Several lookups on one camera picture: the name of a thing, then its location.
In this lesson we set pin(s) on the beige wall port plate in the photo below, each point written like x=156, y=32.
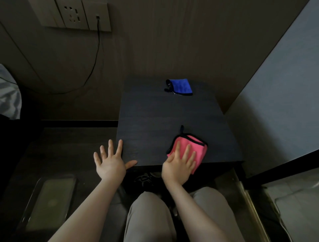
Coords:
x=103, y=13

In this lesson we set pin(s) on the black table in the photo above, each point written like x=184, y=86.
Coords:
x=154, y=117

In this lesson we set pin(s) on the person's right hand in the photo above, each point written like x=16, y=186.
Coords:
x=178, y=170

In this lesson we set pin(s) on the person's beige trousers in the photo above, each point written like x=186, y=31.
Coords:
x=149, y=219

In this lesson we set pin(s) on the blue cloth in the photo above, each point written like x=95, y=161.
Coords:
x=182, y=86

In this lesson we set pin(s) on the black skirting board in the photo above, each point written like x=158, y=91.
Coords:
x=281, y=172

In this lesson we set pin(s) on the gold metal frame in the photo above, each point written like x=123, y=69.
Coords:
x=251, y=214

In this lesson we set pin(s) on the pink cloth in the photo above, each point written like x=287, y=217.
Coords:
x=199, y=149

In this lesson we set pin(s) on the person's right forearm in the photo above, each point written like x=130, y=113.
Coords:
x=194, y=217

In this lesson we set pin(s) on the person's left hand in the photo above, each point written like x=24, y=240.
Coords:
x=111, y=167

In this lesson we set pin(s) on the beige wall power socket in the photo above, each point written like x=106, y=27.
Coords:
x=73, y=15

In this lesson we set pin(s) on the person's left forearm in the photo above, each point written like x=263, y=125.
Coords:
x=82, y=214

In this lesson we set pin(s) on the white bedding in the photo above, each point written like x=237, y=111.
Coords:
x=8, y=94

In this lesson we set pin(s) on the clear plastic tray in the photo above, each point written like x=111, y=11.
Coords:
x=47, y=204

